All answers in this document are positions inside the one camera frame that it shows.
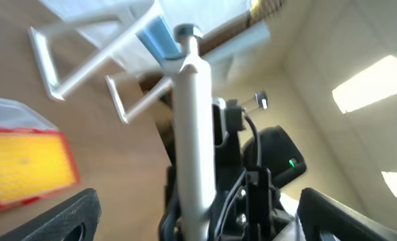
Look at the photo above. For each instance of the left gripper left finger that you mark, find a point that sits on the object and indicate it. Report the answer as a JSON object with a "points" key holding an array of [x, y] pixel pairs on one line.
{"points": [[61, 217]]}

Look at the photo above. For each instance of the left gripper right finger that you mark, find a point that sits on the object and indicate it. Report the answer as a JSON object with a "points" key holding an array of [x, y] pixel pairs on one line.
{"points": [[338, 221]]}

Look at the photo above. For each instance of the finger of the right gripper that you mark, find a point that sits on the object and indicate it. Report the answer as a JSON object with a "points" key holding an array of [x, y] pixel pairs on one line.
{"points": [[169, 207]]}

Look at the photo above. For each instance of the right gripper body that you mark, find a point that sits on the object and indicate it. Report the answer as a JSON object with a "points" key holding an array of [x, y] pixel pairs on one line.
{"points": [[256, 207]]}

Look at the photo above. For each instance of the white pipette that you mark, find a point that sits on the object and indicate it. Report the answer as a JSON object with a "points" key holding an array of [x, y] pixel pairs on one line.
{"points": [[193, 134]]}

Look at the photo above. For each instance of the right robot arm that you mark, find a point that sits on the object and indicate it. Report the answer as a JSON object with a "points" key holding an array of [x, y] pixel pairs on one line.
{"points": [[275, 147]]}

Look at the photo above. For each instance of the red and yellow tip box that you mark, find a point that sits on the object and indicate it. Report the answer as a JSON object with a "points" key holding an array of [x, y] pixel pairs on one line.
{"points": [[27, 164]]}

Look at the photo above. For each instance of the white and blue stand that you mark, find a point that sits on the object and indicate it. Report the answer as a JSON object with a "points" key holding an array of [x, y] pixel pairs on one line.
{"points": [[45, 63]]}

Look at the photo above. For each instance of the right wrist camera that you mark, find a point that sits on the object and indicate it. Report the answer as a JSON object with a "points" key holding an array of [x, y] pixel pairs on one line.
{"points": [[230, 117]]}

